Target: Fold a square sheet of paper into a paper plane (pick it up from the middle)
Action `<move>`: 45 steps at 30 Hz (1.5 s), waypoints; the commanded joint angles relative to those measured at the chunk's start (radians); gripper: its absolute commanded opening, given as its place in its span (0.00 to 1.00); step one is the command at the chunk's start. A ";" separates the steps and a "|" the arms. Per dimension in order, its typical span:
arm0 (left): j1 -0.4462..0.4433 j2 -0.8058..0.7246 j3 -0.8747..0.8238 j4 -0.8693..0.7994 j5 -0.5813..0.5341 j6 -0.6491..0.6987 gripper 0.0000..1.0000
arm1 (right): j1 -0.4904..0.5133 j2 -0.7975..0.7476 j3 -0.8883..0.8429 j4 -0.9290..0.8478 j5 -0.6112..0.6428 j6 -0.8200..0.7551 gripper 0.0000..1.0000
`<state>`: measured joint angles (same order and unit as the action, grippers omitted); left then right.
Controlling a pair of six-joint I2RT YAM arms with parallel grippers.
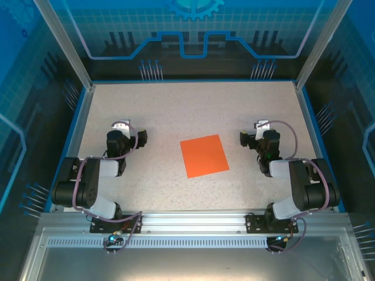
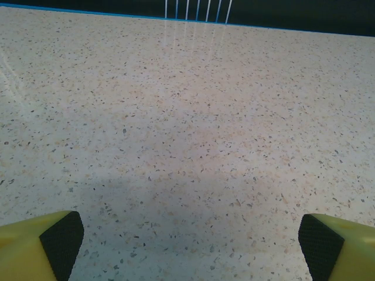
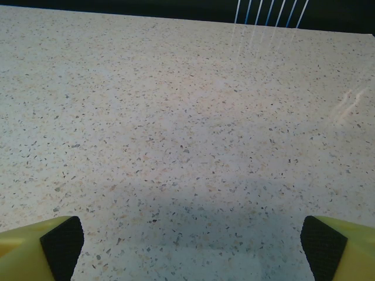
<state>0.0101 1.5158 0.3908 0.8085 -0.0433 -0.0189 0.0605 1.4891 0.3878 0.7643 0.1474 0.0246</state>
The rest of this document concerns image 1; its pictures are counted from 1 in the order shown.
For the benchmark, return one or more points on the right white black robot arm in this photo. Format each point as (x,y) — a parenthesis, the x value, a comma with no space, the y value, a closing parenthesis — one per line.
(301,187)

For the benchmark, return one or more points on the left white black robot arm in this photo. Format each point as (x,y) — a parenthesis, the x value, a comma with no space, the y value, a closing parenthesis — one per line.
(88,181)

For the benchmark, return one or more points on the blue grid printed panel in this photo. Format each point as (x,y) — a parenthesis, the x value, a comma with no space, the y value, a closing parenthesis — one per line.
(357,87)
(17,87)

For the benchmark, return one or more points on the blue gear printed panel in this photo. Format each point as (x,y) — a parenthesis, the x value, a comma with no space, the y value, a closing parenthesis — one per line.
(193,29)

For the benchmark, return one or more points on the metal tray plate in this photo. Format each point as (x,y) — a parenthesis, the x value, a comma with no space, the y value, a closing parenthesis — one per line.
(187,263)

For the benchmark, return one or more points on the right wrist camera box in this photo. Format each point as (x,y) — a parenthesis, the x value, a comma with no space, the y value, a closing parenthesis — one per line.
(260,131)

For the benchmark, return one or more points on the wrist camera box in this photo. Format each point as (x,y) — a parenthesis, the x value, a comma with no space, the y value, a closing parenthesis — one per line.
(260,131)
(121,126)

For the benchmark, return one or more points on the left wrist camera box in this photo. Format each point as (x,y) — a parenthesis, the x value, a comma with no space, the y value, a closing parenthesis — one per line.
(121,126)

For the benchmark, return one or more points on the aluminium side rail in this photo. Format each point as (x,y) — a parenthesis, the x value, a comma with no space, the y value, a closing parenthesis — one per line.
(307,117)
(82,117)

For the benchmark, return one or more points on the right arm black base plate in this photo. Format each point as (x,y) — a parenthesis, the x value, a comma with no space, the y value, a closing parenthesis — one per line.
(255,224)

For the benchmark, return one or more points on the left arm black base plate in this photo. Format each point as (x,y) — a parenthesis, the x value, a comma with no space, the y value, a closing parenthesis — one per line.
(99,226)

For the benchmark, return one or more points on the aluminium mounting rail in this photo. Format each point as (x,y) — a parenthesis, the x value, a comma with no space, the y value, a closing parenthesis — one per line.
(193,219)

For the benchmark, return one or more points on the aluminium frame post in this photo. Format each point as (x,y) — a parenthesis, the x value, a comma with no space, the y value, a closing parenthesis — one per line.
(319,49)
(67,49)

